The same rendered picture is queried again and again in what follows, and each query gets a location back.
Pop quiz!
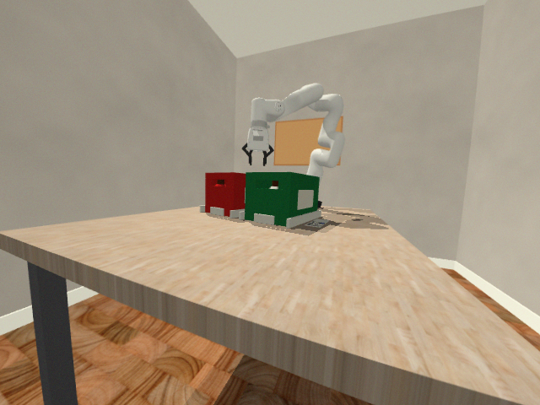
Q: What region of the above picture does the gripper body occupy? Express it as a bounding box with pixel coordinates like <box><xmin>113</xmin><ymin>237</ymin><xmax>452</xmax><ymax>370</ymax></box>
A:
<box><xmin>247</xmin><ymin>127</ymin><xmax>269</xmax><ymax>152</ymax></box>

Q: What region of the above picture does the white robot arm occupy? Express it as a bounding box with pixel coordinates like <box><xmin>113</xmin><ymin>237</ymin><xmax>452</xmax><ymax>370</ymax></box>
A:
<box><xmin>251</xmin><ymin>84</ymin><xmax>345</xmax><ymax>185</ymax></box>

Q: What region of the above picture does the grey pick list card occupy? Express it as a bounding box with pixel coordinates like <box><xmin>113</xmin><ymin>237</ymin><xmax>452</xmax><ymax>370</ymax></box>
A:
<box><xmin>305</xmin><ymin>219</ymin><xmax>329</xmax><ymax>228</ymax></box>

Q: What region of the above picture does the red plastic bottle crate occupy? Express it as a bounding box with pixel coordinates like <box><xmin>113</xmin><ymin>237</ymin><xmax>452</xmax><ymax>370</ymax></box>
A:
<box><xmin>205</xmin><ymin>172</ymin><xmax>246</xmax><ymax>217</ymax></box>

